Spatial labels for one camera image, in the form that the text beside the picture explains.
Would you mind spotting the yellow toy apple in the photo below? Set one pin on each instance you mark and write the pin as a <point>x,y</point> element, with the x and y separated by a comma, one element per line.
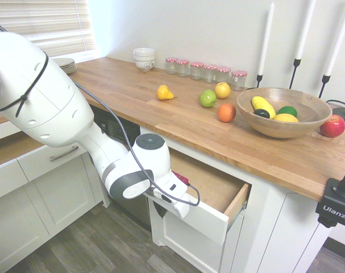
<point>222,90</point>

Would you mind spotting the glass jar red checked lid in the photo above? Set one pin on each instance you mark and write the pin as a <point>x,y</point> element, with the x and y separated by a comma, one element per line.
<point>183,69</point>
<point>224,73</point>
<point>209,74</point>
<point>197,71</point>
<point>239,82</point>
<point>171,66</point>

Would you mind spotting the large wooden bowl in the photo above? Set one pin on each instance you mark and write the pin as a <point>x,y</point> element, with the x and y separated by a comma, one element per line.
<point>286,129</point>

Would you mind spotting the red wrist camera mount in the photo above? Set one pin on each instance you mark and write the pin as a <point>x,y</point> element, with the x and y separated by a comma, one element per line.
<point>181,177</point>

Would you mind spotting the yellow toy pear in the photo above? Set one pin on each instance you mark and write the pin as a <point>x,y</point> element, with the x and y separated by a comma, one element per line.
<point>163,92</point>

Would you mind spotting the green toy lime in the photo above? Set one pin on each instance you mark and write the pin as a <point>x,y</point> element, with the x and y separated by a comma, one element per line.
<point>287,111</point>

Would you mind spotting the plain white bowl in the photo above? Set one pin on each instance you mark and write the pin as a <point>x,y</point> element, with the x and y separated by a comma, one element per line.
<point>144,53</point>

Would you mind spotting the white base cabinet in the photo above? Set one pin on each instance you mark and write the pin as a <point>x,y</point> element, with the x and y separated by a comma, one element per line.
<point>274,227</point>

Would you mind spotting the white side cabinet unit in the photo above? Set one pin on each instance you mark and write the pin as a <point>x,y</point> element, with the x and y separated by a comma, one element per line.
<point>24,216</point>

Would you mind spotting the white window blind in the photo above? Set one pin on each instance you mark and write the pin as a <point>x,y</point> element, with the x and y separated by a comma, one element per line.
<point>61,20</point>

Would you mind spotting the black toy avocado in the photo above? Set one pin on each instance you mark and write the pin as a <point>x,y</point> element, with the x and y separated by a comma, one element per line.
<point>261,113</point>

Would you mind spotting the yellow toy banana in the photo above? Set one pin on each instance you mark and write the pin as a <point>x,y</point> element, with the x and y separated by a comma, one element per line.
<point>263,105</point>

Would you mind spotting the stack of cream plates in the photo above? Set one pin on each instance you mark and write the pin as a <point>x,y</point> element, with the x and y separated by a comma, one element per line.
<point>65,65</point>

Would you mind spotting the white taper candle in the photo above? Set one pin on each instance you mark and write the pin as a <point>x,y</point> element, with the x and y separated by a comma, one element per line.
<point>338,39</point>
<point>305,28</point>
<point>266,39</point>

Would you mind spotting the green toy apple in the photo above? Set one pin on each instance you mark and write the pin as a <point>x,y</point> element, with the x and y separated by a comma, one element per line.
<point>207,98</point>

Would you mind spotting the black metal candle holder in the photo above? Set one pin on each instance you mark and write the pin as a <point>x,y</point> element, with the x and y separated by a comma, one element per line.
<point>326,79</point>
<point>259,79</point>
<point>296,64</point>

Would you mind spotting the orange toy fruit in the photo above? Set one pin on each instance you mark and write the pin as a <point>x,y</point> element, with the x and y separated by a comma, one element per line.
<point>226,113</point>

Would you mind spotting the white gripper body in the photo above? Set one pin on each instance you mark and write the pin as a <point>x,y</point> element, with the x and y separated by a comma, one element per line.
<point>176,206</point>

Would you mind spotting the black Ulanzi camera clamp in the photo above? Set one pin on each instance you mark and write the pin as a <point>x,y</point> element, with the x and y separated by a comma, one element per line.
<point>335,203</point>

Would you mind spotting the white wooden drawer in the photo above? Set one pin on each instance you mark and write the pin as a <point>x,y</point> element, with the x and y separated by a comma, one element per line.
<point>215,185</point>

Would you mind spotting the white bowl with pattern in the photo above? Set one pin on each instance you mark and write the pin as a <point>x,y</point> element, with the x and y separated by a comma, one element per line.
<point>144,65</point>

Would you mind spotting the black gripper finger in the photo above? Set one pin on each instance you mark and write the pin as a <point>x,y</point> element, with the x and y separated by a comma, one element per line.
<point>161,211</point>

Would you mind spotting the yellow toy lemon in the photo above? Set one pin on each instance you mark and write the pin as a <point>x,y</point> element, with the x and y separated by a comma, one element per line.
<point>286,118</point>

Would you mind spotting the red toy apple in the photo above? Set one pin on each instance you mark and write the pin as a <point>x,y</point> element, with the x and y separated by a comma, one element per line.
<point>332,126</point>

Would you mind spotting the stainless steel dishwasher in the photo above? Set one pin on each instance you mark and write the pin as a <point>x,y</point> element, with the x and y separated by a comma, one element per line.
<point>118,129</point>

